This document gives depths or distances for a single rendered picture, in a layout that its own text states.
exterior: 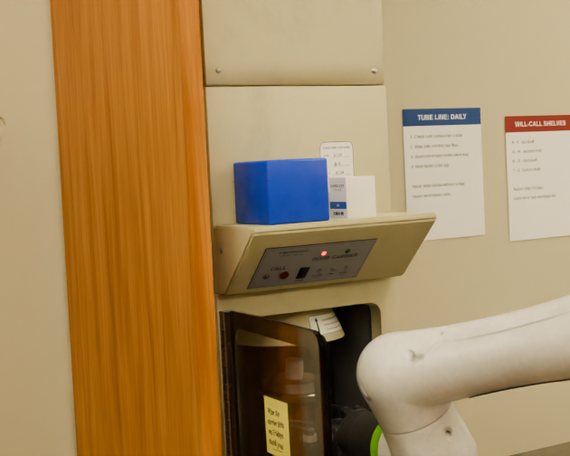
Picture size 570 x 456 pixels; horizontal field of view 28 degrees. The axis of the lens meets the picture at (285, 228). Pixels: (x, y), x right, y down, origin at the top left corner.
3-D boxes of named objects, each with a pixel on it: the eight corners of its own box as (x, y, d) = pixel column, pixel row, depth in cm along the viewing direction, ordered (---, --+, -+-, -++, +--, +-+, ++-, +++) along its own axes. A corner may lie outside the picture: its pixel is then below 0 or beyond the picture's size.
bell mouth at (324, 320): (215, 337, 185) (213, 304, 185) (307, 326, 195) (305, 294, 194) (270, 350, 170) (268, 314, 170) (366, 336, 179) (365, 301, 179)
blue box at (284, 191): (235, 223, 165) (232, 162, 164) (293, 219, 170) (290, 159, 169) (270, 225, 156) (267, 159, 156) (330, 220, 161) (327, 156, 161)
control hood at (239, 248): (214, 294, 164) (211, 225, 163) (395, 274, 181) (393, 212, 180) (254, 300, 154) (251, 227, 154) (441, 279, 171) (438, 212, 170)
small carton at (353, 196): (330, 217, 170) (328, 177, 170) (358, 215, 173) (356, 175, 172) (347, 218, 166) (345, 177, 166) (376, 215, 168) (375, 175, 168)
